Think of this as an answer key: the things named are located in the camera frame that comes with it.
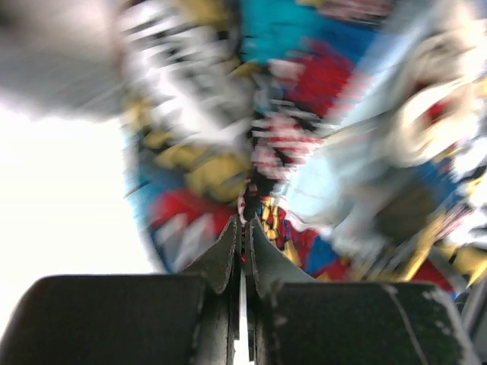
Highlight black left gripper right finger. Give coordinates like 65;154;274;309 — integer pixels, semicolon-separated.
245;219;479;365

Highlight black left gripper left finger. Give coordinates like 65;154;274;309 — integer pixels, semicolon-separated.
1;218;241;365

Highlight comic print shorts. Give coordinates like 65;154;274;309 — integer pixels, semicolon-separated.
115;1;486;296

